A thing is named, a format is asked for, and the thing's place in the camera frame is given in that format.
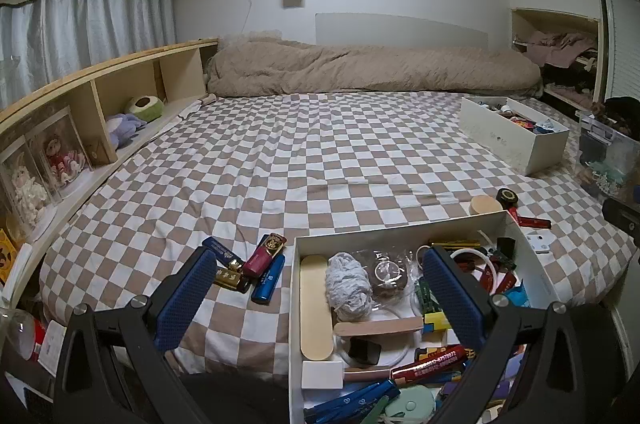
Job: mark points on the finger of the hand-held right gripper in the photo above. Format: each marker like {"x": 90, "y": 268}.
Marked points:
{"x": 622, "y": 216}

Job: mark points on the clear box with red doll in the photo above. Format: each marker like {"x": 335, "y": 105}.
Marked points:
{"x": 60, "y": 153}

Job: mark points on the white headboard panel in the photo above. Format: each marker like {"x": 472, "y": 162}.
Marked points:
{"x": 400, "y": 31}

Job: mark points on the white louvered door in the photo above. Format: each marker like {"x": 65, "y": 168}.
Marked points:
{"x": 622, "y": 43}

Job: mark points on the grey yarn ball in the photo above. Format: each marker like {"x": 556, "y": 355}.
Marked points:
{"x": 347, "y": 286}

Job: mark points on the pile of pink clothes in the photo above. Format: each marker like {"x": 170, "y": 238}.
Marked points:
{"x": 555, "y": 46}

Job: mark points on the clear plastic storage bin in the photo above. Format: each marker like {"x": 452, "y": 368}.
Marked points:
{"x": 605, "y": 153}

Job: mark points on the purple plush toy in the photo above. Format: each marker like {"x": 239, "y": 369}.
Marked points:
{"x": 122, "y": 128}

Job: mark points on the clear box with white bunny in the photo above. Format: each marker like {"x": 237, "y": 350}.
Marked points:
{"x": 25, "y": 194}

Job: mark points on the wooden bedside shelf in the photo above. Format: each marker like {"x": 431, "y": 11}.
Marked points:
{"x": 130, "y": 76}

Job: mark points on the clear plastic bag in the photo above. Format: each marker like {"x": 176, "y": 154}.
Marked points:
{"x": 392, "y": 274}

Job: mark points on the mint green round device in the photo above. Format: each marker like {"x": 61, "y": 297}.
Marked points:
{"x": 410, "y": 401}

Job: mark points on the oval wooden board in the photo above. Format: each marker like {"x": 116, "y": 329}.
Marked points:
{"x": 316, "y": 309}

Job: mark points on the long white cardboard box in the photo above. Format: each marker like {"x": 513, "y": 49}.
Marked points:
{"x": 500, "y": 143}

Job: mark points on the beige quilt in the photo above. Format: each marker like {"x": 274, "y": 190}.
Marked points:
{"x": 350, "y": 68}

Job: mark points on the dark navy lighter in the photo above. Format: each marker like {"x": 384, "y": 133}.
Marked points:
{"x": 220, "y": 250}

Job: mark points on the pink nail file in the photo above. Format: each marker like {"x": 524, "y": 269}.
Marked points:
{"x": 380, "y": 326}

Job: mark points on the blue tissue packet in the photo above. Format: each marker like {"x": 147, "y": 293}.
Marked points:
{"x": 520, "y": 296}

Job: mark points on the bright blue lighter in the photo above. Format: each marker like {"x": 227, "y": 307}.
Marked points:
{"x": 268, "y": 279}

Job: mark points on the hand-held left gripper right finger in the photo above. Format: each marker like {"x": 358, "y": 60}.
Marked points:
{"x": 452, "y": 299}

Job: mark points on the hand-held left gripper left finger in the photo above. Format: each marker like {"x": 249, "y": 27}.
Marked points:
{"x": 186, "y": 299}

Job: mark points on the black round tin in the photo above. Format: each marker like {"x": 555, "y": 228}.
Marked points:
{"x": 508, "y": 197}

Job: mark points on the green tape roll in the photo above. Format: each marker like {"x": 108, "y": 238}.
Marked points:
{"x": 145, "y": 108}

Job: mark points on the small white box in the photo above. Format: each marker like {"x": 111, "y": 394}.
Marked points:
{"x": 322, "y": 375}

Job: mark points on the pale blue curtain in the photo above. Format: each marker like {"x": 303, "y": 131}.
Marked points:
{"x": 100, "y": 23}

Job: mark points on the round wooden lid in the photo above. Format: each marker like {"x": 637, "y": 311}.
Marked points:
{"x": 484, "y": 205}

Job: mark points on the pile of colourful packets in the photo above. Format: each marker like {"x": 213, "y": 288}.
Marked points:
{"x": 515, "y": 116}

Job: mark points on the maroon lighter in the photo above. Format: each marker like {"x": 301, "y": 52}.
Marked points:
{"x": 262, "y": 256}

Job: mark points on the red printed lighter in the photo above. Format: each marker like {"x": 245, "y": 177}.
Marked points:
{"x": 430, "y": 362}

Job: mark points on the large white cardboard box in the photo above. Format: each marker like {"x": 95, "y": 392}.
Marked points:
{"x": 537, "y": 276}

